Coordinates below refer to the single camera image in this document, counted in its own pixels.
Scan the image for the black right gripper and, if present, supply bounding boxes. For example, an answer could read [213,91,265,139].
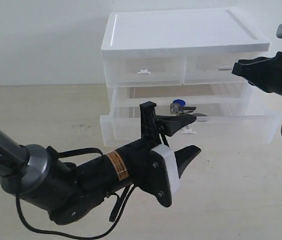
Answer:
[232,51,282,96]

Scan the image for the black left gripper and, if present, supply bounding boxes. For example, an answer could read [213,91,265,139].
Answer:
[79,114,201,208]

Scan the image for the keys with blue tag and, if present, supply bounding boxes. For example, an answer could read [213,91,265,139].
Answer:
[170,99,208,122]

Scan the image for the clear wide drawer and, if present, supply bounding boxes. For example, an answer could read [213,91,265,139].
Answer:
[100,98,280,149]

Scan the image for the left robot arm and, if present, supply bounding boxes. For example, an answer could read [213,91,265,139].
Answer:
[0,112,201,226]

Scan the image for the clear upper right drawer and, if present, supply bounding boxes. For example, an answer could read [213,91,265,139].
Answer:
[183,52,258,85]

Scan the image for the white plastic drawer cabinet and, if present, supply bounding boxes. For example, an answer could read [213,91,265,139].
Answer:
[101,8,270,115]

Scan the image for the clear upper left drawer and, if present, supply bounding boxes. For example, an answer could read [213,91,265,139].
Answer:
[104,57,185,88]

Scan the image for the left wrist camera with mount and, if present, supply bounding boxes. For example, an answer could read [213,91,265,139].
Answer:
[140,101,180,199]

